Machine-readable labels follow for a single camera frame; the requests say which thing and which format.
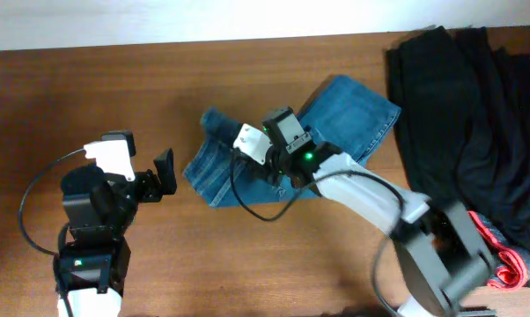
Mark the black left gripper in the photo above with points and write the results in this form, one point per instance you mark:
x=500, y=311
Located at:
x=150, y=184

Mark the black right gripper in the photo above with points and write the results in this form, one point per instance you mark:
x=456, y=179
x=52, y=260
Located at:
x=229, y=128

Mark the blue denim jeans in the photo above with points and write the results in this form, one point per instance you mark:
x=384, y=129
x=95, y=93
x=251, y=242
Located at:
x=343, y=112

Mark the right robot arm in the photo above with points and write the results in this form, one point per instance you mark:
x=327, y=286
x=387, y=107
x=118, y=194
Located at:
x=441, y=254

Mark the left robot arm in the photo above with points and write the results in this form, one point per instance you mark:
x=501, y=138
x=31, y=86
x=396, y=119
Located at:
x=101, y=200

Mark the black folded garment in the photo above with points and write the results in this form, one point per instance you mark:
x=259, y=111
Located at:
x=464, y=128

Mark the red and grey cloth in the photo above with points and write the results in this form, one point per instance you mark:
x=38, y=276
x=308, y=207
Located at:
x=512, y=271

